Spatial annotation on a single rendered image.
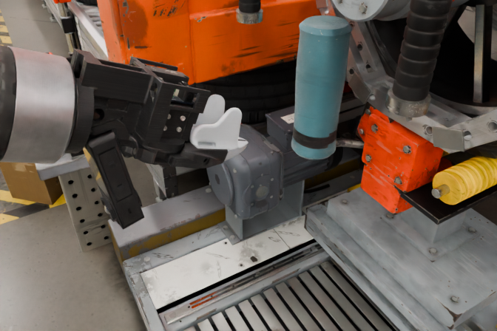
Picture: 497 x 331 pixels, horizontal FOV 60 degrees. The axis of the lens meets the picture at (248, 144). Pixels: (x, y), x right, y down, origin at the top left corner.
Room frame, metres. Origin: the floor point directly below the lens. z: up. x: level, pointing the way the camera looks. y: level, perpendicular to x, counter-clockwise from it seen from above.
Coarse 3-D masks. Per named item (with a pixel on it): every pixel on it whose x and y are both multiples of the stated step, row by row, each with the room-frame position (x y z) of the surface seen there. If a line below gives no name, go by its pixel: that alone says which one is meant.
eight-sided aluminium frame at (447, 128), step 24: (360, 24) 0.83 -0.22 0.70; (360, 48) 0.82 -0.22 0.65; (360, 72) 0.75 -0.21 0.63; (384, 72) 0.77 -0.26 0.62; (360, 96) 0.73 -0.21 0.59; (384, 96) 0.69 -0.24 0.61; (408, 120) 0.64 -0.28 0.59; (432, 120) 0.60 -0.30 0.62; (456, 120) 0.59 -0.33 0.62; (480, 120) 0.53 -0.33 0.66; (456, 144) 0.55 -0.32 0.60; (480, 144) 0.52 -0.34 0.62
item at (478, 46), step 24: (480, 0) 0.69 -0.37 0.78; (384, 24) 0.86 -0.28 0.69; (456, 24) 0.93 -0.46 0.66; (480, 24) 0.68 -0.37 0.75; (384, 48) 0.82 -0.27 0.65; (456, 48) 0.87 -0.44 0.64; (480, 48) 0.67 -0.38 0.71; (456, 72) 0.78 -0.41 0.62; (480, 72) 0.65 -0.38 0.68; (432, 96) 0.70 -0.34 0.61; (456, 96) 0.68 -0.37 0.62; (480, 96) 0.64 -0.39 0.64
